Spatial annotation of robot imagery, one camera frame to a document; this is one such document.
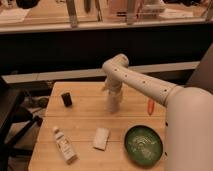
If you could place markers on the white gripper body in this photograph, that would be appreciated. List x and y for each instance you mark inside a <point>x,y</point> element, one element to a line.
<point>115,95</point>

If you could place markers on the small black ceramic cup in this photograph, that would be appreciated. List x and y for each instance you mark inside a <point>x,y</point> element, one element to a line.
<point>66,97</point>

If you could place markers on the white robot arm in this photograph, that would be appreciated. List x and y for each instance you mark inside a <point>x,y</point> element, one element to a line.
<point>189,114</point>

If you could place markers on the green ceramic bowl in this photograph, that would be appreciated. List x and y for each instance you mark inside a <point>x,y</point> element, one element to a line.
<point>143,145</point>

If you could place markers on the orange carrot toy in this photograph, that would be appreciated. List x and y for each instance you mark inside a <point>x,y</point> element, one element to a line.
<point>150,107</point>

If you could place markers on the white plastic bottle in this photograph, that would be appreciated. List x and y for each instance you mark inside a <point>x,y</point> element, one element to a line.
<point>64,145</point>

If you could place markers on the black office chair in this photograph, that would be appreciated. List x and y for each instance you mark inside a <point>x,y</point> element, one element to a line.
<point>11,112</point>

